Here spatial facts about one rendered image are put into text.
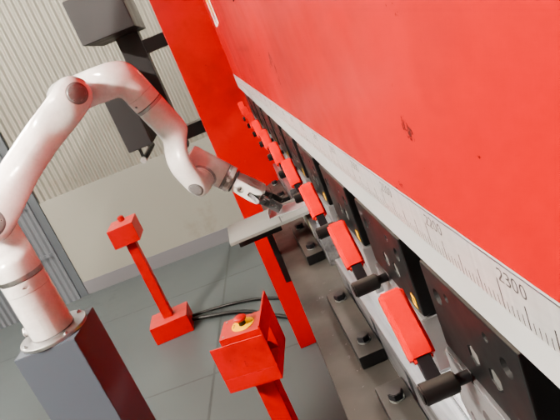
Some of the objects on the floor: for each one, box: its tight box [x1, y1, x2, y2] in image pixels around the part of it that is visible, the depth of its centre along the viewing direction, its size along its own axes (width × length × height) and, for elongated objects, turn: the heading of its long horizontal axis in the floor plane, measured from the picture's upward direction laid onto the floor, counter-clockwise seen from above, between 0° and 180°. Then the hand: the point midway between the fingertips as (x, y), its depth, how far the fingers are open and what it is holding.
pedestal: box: [107, 213, 194, 345], centre depth 353 cm, size 20×25×83 cm
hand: (276, 202), depth 180 cm, fingers open, 5 cm apart
